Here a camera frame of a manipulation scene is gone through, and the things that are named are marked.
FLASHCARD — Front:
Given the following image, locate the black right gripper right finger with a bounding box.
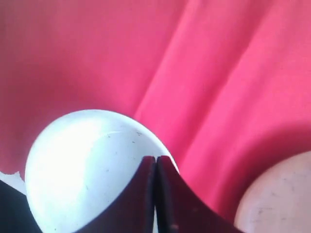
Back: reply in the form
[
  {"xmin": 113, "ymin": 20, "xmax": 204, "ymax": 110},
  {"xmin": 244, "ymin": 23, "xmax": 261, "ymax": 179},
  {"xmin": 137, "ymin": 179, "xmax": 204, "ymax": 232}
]
[{"xmin": 155, "ymin": 156, "xmax": 240, "ymax": 233}]

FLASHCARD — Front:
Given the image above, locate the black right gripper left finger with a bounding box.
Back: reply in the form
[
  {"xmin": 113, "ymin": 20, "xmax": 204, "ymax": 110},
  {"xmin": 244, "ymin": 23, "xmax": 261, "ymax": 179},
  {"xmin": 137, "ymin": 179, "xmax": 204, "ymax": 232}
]
[{"xmin": 78, "ymin": 156, "xmax": 156, "ymax": 233}]

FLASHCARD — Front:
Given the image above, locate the pale green ceramic bowl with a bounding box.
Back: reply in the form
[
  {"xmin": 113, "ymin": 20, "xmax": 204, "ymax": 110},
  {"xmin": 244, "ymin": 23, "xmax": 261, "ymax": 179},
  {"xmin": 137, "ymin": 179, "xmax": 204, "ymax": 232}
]
[{"xmin": 25, "ymin": 110, "xmax": 170, "ymax": 233}]

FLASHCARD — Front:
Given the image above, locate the brown wooden plate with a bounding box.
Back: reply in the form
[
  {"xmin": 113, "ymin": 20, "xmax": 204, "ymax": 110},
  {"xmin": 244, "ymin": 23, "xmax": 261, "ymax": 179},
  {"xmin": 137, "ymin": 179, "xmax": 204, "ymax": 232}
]
[{"xmin": 234, "ymin": 152, "xmax": 311, "ymax": 233}]

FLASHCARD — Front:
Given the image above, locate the red tablecloth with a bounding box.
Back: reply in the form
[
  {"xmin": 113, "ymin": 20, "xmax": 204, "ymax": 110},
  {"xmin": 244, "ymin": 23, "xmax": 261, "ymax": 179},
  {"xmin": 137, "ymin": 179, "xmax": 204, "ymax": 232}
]
[{"xmin": 0, "ymin": 0, "xmax": 311, "ymax": 221}]

